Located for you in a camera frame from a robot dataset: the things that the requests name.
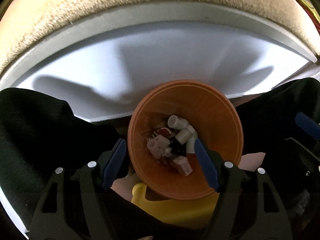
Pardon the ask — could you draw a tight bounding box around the frosted white tube bottle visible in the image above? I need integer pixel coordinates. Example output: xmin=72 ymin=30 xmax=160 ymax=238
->
xmin=185 ymin=137 xmax=197 ymax=154

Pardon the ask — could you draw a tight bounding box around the black spray bottle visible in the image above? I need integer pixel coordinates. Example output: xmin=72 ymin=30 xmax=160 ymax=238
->
xmin=169 ymin=137 xmax=186 ymax=157

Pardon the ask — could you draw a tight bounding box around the orange plastic trash bin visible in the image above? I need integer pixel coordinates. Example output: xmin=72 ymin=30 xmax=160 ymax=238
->
xmin=127 ymin=80 xmax=244 ymax=200

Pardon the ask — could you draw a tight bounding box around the yellow plastic stool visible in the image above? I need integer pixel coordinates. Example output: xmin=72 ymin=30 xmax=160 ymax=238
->
xmin=131 ymin=183 xmax=219 ymax=229

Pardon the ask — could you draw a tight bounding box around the red cloth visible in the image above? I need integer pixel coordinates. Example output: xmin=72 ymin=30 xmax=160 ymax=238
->
xmin=308 ymin=8 xmax=320 ymax=32

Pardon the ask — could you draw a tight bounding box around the floral plush bed blanket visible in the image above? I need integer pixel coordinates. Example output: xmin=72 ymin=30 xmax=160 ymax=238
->
xmin=1 ymin=0 xmax=319 ymax=75

